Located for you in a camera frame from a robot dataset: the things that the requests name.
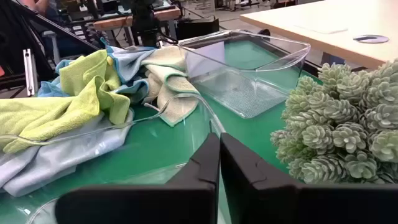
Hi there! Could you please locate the silver aluminium frame bracket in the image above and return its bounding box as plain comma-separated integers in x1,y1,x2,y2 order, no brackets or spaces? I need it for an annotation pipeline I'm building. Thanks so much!
22,48,39,97

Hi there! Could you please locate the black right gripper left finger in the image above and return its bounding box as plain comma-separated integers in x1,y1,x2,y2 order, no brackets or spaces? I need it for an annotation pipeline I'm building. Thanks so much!
55,133,221,224

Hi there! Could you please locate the small blue microfiber towel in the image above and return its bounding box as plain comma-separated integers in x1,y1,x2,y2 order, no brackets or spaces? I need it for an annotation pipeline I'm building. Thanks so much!
37,58,75,98

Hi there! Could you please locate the round grey desk grommet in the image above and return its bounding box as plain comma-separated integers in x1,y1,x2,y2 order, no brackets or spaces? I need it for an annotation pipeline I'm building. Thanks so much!
353,34,390,45

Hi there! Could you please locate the large blue microfiber towel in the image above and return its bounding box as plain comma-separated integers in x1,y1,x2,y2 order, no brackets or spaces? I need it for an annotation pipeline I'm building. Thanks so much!
101,37,156,105

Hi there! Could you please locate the wooden workbench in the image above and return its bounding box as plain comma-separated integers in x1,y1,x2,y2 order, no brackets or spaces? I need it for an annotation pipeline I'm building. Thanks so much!
92,6,182,32

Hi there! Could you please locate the artificial pale green succulent plant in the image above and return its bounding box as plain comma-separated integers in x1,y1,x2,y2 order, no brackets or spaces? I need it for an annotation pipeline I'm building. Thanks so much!
269,58,398,185

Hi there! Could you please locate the black box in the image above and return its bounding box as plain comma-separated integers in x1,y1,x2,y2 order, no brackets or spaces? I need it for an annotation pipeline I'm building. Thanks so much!
176,15,221,40

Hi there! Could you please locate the beige towel with green edge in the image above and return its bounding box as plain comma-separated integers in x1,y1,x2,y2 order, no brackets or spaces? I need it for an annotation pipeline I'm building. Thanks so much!
141,45,200,128

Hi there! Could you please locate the person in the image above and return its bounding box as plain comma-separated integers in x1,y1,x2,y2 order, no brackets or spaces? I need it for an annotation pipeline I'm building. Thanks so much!
20,0,60,19

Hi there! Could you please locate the lime green microfiber towel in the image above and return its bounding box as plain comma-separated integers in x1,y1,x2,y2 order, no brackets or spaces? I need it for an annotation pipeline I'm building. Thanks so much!
0,49,131,154

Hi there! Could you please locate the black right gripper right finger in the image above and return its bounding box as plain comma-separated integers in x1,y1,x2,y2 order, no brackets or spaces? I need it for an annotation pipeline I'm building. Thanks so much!
220,132,398,224

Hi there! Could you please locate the pale grey-blue microfiber towel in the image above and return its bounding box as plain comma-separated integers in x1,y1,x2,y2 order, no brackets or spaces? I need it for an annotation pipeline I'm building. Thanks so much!
0,108,135,197

